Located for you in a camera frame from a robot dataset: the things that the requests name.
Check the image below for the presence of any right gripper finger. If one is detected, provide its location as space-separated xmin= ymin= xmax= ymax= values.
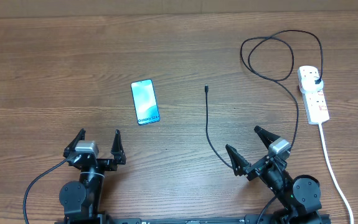
xmin=225 ymin=144 xmax=251 ymax=176
xmin=254 ymin=126 xmax=280 ymax=149

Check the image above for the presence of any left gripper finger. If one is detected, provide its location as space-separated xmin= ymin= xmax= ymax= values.
xmin=63 ymin=128 xmax=86 ymax=157
xmin=111 ymin=129 xmax=126 ymax=165

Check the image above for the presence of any blue Galaxy smartphone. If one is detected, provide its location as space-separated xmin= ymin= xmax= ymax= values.
xmin=131 ymin=80 xmax=160 ymax=125

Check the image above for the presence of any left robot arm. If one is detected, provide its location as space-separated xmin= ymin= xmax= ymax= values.
xmin=59 ymin=129 xmax=126 ymax=223

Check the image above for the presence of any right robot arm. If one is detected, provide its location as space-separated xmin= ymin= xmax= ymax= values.
xmin=225 ymin=126 xmax=331 ymax=224

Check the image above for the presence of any white charger adapter plug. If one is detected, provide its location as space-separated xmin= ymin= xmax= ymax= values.
xmin=299 ymin=78 xmax=324 ymax=94

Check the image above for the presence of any white power strip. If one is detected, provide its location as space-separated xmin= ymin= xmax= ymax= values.
xmin=297 ymin=65 xmax=329 ymax=124

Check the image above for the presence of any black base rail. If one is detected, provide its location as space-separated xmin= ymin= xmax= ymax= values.
xmin=55 ymin=215 xmax=331 ymax=224

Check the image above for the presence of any white power strip cord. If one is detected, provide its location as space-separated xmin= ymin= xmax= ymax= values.
xmin=318 ymin=123 xmax=355 ymax=224

